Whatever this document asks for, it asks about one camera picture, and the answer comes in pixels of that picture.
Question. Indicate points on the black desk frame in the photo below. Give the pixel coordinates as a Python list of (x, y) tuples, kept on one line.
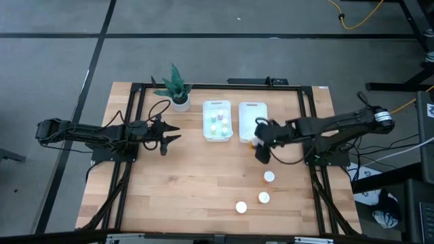
[(415, 78)]

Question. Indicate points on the small yellow pill bottle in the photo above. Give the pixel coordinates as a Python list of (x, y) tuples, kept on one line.
[(224, 122)]

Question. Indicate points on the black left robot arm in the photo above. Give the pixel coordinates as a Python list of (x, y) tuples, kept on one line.
[(84, 130)]

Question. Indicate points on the black aluminium table frame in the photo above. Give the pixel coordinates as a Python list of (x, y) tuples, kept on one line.
[(220, 87)]

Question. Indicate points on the white plastic bin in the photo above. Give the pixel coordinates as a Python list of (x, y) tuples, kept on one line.
[(249, 115), (208, 137)]

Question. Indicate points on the black overhead rig beam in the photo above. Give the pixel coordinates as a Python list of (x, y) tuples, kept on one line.
[(51, 238)]

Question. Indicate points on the black keyboard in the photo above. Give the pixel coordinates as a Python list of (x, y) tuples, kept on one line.
[(427, 222)]

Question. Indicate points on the green snake plant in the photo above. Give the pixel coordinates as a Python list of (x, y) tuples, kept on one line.
[(176, 86)]

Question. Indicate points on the white plant pot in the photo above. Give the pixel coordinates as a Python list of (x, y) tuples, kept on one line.
[(182, 106)]

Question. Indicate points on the black computer tower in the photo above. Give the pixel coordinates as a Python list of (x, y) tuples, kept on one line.
[(426, 142)]

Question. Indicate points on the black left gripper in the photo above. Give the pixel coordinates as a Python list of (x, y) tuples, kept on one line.
[(157, 132)]

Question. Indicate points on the large orange pill bottle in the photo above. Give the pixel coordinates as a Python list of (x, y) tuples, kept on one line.
[(264, 197), (269, 176), (257, 140)]

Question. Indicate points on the black power strip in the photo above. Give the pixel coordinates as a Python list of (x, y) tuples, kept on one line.
[(254, 81)]

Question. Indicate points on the white and blue bag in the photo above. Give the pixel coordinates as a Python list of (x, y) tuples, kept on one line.
[(384, 210)]

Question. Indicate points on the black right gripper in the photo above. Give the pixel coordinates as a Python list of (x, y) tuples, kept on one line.
[(276, 135)]

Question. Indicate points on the white round cap bottom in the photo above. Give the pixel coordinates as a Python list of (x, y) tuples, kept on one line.
[(241, 207)]

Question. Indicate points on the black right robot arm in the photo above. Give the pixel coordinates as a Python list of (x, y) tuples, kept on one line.
[(339, 123)]

